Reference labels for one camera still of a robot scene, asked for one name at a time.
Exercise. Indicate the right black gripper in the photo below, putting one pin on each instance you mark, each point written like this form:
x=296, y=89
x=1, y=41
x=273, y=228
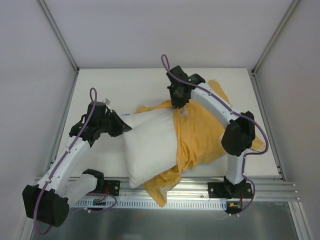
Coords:
x=179, y=101

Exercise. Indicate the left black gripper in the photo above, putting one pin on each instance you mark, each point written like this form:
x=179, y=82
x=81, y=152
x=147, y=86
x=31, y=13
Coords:
x=114, y=124

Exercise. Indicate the yellow Mickey Mouse pillowcase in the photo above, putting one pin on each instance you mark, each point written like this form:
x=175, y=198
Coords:
x=198, y=135

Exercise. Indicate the white pillow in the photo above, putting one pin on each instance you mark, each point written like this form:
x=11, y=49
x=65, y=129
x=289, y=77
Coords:
x=151, y=144

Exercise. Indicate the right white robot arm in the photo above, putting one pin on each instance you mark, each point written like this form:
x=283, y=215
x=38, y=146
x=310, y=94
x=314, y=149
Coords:
x=239, y=128

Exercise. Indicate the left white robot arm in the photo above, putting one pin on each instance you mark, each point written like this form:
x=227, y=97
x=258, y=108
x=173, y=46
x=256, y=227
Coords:
x=49, y=200

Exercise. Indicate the white blue pillow label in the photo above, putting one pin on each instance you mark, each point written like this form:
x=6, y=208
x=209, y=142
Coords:
x=125, y=114

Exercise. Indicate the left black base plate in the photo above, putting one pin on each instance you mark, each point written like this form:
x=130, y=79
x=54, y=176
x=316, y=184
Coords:
x=110, y=187

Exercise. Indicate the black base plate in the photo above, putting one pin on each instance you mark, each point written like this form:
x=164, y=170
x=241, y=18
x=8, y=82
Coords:
x=224, y=191
x=110, y=187

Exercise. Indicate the white slotted cable duct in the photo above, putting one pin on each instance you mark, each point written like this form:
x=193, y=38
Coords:
x=202, y=204

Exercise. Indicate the aluminium mounting rail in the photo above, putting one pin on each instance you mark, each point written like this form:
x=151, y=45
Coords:
x=196, y=188

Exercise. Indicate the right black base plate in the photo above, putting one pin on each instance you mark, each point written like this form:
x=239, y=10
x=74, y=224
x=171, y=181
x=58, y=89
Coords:
x=224, y=191

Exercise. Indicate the left aluminium frame post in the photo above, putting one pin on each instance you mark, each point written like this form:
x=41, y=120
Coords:
x=55, y=28

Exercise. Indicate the aluminium frame post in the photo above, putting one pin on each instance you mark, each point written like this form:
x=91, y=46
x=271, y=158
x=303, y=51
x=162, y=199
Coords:
x=55, y=28
x=275, y=35

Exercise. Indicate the right aluminium frame post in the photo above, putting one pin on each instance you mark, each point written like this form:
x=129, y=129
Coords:
x=275, y=35

